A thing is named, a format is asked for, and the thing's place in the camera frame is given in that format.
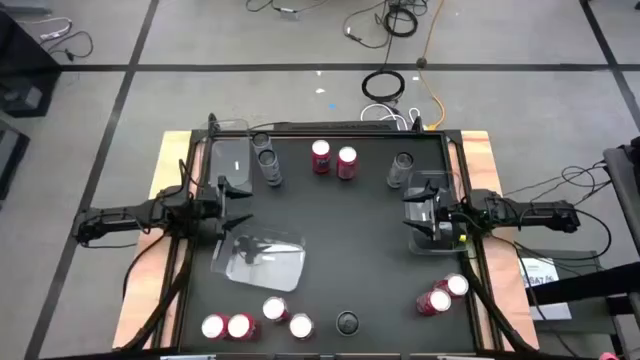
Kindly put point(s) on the light wooden table board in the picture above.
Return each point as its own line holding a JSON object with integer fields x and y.
{"x": 480, "y": 150}

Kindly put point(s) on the grey chair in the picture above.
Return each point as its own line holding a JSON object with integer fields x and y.
{"x": 625, "y": 190}

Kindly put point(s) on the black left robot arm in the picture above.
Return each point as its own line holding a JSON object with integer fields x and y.
{"x": 115, "y": 220}

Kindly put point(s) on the small yellow tag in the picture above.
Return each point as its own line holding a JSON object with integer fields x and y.
{"x": 462, "y": 238}

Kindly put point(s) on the white paper label sheet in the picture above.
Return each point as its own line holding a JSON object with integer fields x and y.
{"x": 537, "y": 270}

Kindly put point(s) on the black metal beam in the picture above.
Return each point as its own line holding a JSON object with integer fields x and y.
{"x": 590, "y": 285}

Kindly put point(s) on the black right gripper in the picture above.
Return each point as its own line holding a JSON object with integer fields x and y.
{"x": 450, "y": 220}

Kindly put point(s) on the red Fanta strawberry can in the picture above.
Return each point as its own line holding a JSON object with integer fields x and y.
{"x": 215, "y": 326}
{"x": 346, "y": 162}
{"x": 320, "y": 156}
{"x": 241, "y": 326}

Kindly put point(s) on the black round floor plug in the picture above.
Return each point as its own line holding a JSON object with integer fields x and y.
{"x": 421, "y": 62}

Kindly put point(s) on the white Celsius slim can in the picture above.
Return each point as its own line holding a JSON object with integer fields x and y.
{"x": 347, "y": 322}
{"x": 270, "y": 167}
{"x": 400, "y": 170}
{"x": 261, "y": 141}

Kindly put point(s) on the clear plastic bin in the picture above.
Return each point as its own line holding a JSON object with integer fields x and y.
{"x": 232, "y": 160}
{"x": 270, "y": 270}
{"x": 417, "y": 210}

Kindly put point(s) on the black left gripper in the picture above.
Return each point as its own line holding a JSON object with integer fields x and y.
{"x": 210, "y": 210}

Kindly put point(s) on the pink object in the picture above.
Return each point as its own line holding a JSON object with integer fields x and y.
{"x": 609, "y": 356}

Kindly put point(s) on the dark grey equipment case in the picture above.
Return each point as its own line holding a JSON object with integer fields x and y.
{"x": 10, "y": 155}

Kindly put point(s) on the black cabinet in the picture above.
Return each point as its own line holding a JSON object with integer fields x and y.
{"x": 20, "y": 60}

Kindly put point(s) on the red Coca-Cola can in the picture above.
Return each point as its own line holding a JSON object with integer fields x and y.
{"x": 275, "y": 308}
{"x": 433, "y": 301}
{"x": 301, "y": 326}
{"x": 454, "y": 285}

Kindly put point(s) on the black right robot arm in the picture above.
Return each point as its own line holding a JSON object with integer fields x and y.
{"x": 525, "y": 212}

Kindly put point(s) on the black power strip bar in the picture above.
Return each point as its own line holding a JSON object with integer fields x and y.
{"x": 340, "y": 126}

